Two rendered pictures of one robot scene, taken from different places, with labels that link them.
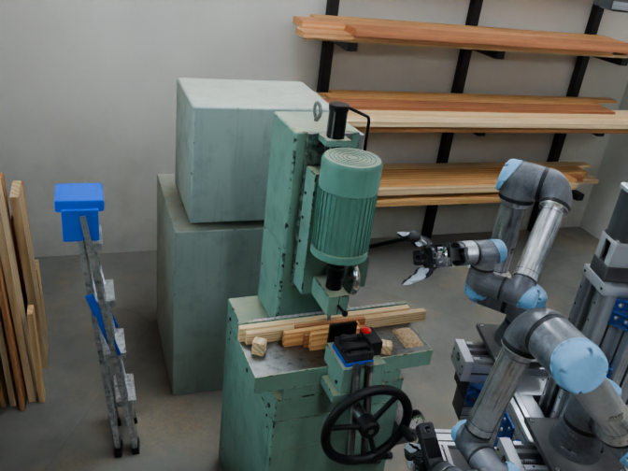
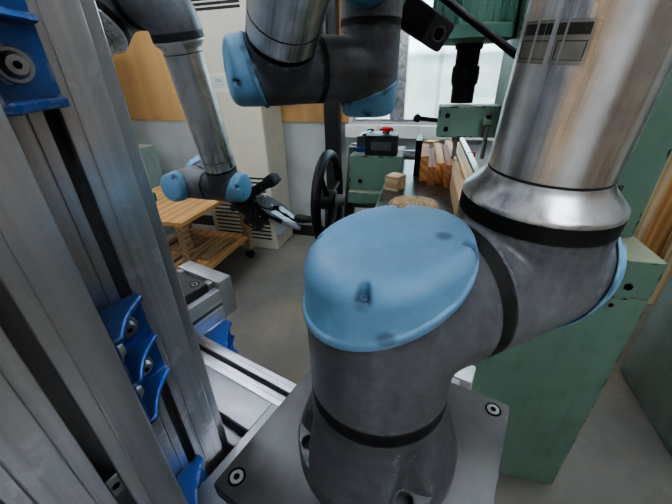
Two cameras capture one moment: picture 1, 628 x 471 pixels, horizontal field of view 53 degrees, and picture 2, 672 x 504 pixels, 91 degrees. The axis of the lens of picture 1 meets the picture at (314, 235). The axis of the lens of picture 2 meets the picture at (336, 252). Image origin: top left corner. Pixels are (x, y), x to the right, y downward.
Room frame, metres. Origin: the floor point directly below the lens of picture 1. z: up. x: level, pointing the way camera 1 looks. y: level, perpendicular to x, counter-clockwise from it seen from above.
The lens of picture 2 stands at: (2.01, -0.95, 1.14)
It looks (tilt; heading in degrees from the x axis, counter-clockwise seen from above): 28 degrees down; 129
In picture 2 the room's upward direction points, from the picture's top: 2 degrees counter-clockwise
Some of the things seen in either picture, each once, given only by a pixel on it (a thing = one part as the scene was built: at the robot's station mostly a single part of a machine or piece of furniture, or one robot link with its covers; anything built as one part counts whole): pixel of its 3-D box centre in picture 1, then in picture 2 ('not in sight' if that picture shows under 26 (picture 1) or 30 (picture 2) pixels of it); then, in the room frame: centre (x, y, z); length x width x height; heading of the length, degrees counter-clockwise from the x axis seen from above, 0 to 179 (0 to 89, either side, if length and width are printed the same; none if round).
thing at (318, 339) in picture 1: (334, 337); (424, 161); (1.64, -0.10, 0.93); 0.16 x 0.02 x 0.06; 114
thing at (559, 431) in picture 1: (580, 432); not in sight; (1.42, -0.83, 0.87); 0.15 x 0.15 x 0.10
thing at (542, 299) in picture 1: (525, 303); (390, 306); (1.92, -0.76, 0.98); 0.13 x 0.12 x 0.14; 62
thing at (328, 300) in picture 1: (330, 295); (466, 123); (1.73, -0.07, 1.03); 0.14 x 0.07 x 0.09; 24
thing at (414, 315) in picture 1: (339, 325); (453, 171); (1.73, -0.12, 0.92); 0.64 x 0.02 x 0.04; 114
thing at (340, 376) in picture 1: (353, 364); (378, 167); (1.54, -0.17, 0.91); 0.15 x 0.14 x 0.09; 114
